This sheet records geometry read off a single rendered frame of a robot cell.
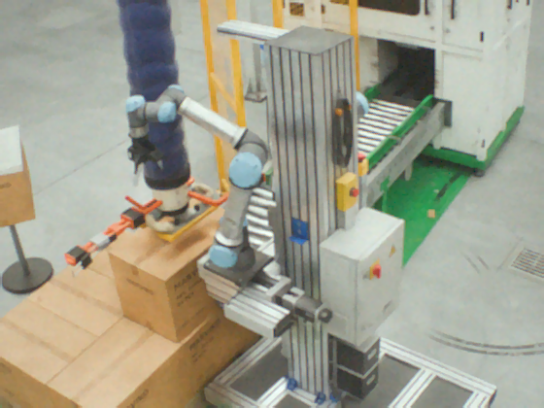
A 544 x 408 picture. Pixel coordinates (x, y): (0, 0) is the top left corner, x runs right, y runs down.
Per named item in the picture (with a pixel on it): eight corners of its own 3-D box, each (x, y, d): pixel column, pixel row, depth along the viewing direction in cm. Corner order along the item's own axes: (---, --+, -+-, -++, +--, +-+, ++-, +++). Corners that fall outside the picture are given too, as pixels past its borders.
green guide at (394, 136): (429, 104, 554) (429, 93, 549) (441, 107, 548) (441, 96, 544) (329, 203, 445) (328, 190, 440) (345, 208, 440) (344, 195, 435)
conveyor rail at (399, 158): (438, 123, 558) (439, 101, 547) (444, 124, 555) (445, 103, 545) (278, 294, 400) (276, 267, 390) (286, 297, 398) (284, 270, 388)
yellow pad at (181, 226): (203, 201, 363) (202, 192, 360) (219, 207, 358) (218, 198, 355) (155, 235, 341) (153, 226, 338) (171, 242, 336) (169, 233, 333)
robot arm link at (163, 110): (178, 94, 277) (152, 94, 280) (168, 107, 268) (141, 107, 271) (181, 113, 281) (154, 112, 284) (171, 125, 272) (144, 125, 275)
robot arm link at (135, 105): (141, 103, 269) (120, 103, 271) (145, 128, 275) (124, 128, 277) (149, 94, 276) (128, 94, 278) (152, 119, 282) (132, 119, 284)
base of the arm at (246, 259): (262, 257, 324) (260, 239, 318) (240, 276, 314) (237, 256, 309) (236, 246, 332) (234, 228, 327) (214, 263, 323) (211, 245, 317)
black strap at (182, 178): (167, 158, 355) (166, 152, 353) (201, 171, 343) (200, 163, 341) (134, 180, 341) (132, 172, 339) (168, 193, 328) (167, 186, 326)
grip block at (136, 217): (133, 216, 338) (131, 205, 335) (147, 221, 333) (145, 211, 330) (120, 224, 333) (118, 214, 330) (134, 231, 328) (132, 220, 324)
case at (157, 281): (197, 255, 412) (187, 194, 390) (254, 280, 390) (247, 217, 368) (122, 313, 373) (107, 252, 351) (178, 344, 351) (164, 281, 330)
